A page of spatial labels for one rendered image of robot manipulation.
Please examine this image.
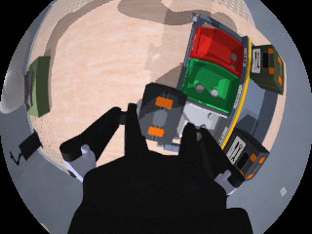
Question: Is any green open bin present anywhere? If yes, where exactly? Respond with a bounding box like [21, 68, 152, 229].
[180, 58, 241, 114]

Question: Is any red open bin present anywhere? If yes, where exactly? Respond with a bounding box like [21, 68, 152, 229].
[189, 26, 244, 79]

